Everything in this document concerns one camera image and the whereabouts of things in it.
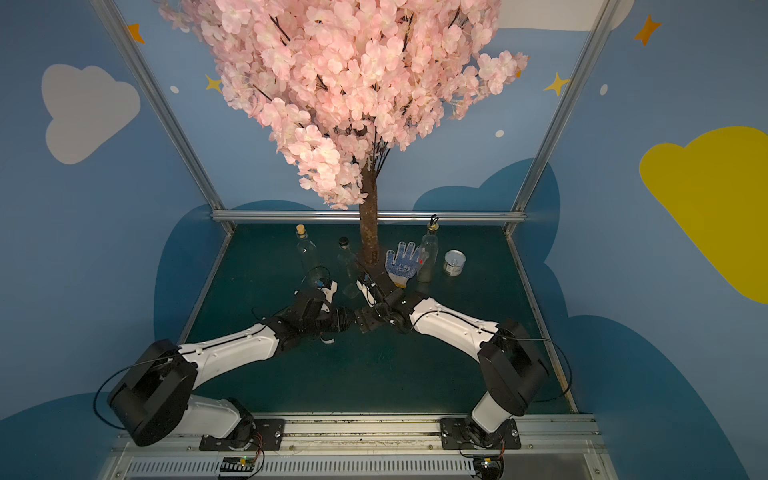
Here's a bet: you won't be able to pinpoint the clear bottle with cork stopper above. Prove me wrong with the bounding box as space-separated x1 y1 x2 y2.
296 224 321 286

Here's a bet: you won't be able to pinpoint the aluminium front rail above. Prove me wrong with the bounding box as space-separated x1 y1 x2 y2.
99 414 618 479

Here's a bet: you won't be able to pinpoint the small circuit board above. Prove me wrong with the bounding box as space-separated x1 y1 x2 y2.
472 456 504 480
217 456 257 479

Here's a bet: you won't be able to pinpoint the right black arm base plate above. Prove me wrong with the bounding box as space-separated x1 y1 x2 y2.
438 417 521 451

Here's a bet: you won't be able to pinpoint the blue dotted white work glove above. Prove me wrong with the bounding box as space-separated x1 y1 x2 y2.
385 241 422 288

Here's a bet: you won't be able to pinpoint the aluminium back frame bar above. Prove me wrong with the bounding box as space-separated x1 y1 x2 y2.
211 209 527 226

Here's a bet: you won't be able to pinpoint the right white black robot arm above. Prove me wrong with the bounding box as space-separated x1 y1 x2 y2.
356 268 550 443

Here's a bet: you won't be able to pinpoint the left small circuit board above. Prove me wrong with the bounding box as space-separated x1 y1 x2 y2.
217 456 257 479

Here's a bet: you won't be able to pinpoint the tall clear bottle gold stopper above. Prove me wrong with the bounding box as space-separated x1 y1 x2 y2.
417 215 439 283

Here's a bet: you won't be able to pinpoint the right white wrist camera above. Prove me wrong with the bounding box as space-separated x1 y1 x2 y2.
356 280 377 307

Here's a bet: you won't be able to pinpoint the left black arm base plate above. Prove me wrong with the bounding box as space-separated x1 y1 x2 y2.
199 418 286 452

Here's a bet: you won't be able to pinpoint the clear bottle with black cap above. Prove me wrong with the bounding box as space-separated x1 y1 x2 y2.
337 236 360 299

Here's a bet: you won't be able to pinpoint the pink cherry blossom tree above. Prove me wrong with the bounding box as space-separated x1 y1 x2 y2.
158 0 529 266

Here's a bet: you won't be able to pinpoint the small metal tin can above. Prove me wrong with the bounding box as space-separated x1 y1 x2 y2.
443 250 467 277

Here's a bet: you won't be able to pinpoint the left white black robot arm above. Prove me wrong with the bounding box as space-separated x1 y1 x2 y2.
107 286 355 450

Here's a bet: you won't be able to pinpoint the right small circuit board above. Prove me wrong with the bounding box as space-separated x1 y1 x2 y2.
472 456 504 480

